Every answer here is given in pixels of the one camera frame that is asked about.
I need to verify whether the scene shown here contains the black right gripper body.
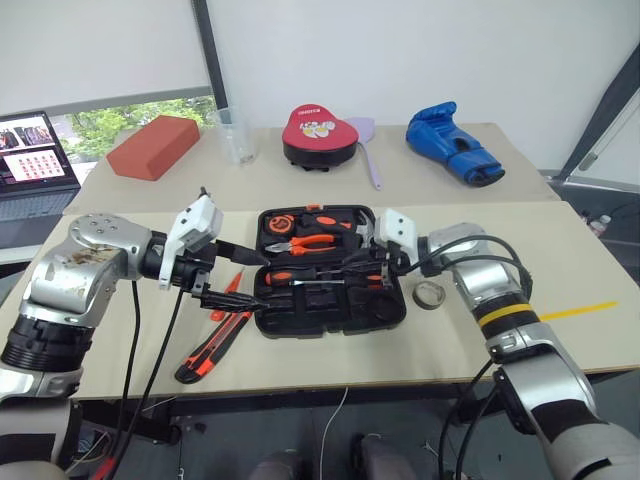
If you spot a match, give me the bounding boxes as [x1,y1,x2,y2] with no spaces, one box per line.
[370,241,407,282]

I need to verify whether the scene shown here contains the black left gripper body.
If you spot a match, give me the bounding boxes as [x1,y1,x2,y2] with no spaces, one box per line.
[172,239,221,309]

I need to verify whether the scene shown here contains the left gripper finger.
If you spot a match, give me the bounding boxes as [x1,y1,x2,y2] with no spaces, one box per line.
[214,239,272,268]
[198,292,272,313]

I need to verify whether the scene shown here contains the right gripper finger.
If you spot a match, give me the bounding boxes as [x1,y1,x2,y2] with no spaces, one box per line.
[344,247,387,267]
[319,267,390,282]

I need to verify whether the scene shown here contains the thin orange test pen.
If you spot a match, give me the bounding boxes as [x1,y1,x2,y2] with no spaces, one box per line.
[209,268,247,322]

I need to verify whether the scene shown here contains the grey tape roll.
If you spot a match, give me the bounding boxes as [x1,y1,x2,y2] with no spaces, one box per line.
[414,280,445,310]

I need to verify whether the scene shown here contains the orange black utility knife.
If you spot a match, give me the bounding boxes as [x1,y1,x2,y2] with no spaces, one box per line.
[173,310,254,385]

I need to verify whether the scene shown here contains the black plastic tool case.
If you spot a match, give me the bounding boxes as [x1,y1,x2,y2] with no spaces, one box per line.
[252,203,407,339]

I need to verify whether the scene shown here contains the orange black tape measure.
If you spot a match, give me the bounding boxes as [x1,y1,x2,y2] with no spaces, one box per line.
[264,212,299,235]

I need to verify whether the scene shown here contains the clear plastic measuring cup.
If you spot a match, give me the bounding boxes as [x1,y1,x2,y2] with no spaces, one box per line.
[212,106,257,166]

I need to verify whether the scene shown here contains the purple fly swatter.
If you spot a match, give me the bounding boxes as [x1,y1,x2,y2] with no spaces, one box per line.
[345,116,384,191]

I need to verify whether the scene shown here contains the red foam brick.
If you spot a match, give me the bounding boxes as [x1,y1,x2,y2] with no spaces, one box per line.
[105,114,202,182]

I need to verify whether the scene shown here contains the blue boxing glove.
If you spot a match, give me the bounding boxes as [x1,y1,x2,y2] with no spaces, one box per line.
[404,101,506,189]

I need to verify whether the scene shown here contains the red heart-shaped boxing pad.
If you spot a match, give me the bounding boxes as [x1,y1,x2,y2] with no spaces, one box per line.
[281,103,361,173]

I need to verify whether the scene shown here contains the grey laptop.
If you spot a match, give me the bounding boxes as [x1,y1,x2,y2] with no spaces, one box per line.
[0,110,82,224]

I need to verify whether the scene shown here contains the dark diagonal beam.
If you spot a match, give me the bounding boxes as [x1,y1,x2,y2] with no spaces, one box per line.
[557,44,640,184]

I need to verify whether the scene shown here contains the orange black handled screwdriver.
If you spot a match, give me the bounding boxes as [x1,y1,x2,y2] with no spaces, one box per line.
[264,269,351,289]
[289,274,389,292]

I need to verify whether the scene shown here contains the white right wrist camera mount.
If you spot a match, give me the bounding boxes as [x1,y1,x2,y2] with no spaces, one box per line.
[373,209,419,256]

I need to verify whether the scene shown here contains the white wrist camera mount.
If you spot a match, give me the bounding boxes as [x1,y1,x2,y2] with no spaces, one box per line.
[158,195,225,291]
[373,209,419,256]

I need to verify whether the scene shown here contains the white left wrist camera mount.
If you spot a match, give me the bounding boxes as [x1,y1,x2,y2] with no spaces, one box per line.
[158,195,225,291]

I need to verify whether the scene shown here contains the black orange handled hammer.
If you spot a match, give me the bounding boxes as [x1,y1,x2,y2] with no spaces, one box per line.
[298,209,379,250]

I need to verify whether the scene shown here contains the orange handled pliers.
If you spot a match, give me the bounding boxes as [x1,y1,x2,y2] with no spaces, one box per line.
[264,233,339,256]

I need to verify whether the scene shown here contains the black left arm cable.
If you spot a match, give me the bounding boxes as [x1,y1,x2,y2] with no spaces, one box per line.
[117,288,185,454]
[104,278,141,480]

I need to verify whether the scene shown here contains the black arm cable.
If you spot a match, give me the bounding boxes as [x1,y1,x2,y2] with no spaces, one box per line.
[117,288,185,454]
[394,234,534,306]
[104,278,141,480]

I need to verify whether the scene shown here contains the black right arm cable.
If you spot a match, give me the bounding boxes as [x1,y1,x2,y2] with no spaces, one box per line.
[394,234,534,306]

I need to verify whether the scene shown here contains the black hanging cable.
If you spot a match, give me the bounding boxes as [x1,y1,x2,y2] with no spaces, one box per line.
[438,357,501,480]

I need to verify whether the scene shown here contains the thin white cable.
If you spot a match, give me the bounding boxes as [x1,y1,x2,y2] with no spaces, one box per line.
[319,385,350,480]

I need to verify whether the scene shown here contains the black window frame post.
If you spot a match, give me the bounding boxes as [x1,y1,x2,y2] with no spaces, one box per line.
[192,0,231,124]

